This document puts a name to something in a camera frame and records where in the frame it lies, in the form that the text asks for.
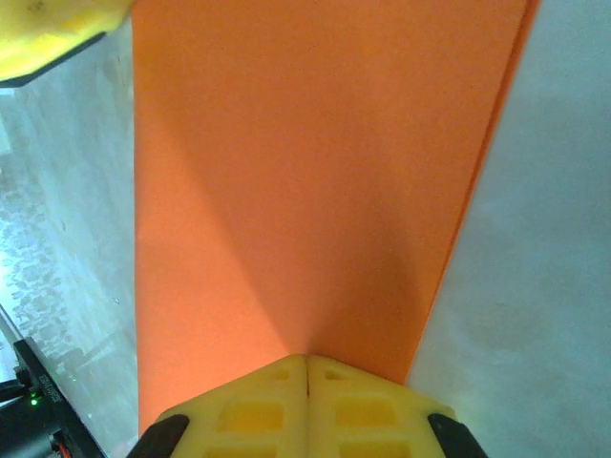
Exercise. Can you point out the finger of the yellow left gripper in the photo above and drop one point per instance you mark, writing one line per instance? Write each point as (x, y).
(43, 33)

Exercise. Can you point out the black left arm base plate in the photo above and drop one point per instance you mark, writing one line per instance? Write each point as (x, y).
(48, 420)

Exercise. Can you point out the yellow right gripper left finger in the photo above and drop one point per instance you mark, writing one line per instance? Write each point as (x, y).
(238, 391)

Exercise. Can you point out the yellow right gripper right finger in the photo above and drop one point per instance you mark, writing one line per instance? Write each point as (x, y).
(372, 391)

